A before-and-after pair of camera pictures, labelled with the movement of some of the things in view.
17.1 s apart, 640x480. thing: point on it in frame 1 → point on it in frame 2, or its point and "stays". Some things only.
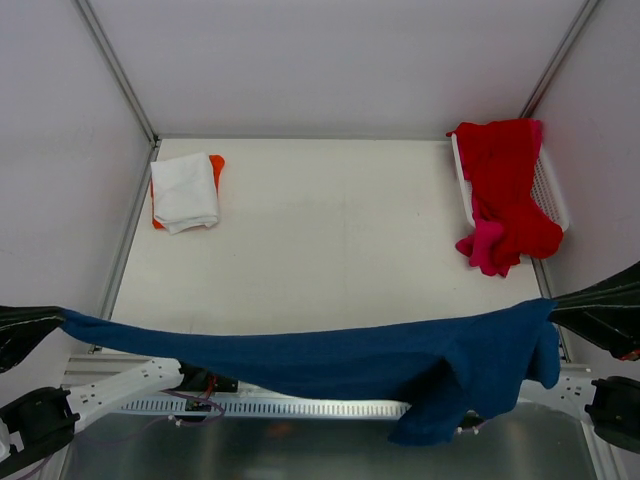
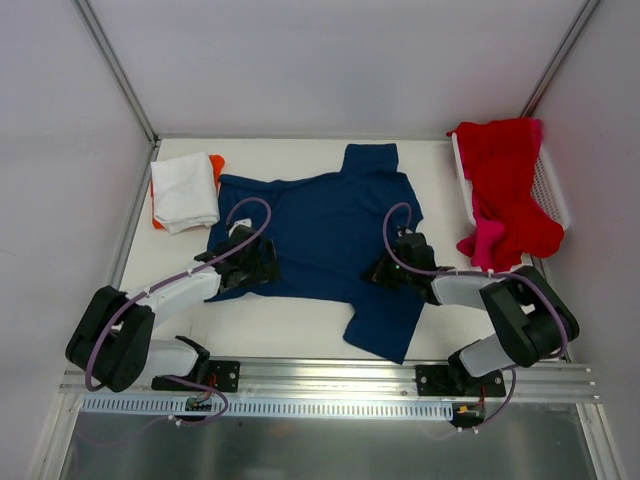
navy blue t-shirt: (450, 372) → (328, 230)
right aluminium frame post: (558, 59) stays
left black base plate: (196, 378) stays
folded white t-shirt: (184, 192) stays
